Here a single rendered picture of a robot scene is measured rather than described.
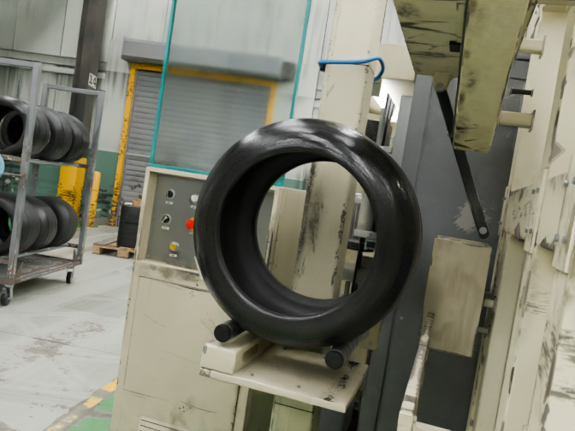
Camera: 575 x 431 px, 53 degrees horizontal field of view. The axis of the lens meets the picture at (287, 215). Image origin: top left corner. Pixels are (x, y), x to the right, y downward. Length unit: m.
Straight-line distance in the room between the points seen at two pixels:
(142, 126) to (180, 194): 9.02
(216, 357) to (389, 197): 0.57
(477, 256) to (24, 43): 11.63
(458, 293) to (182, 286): 1.08
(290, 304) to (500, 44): 0.88
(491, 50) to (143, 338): 1.68
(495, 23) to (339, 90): 0.72
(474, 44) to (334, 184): 0.69
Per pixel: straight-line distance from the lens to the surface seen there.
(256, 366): 1.53
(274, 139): 1.35
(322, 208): 1.70
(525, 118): 1.49
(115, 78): 11.56
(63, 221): 5.73
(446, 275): 1.59
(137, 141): 11.28
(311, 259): 1.71
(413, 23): 1.24
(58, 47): 12.29
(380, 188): 1.29
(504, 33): 1.13
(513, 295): 1.62
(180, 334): 2.26
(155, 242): 2.32
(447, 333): 1.62
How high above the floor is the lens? 1.28
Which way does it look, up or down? 3 degrees down
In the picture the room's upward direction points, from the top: 9 degrees clockwise
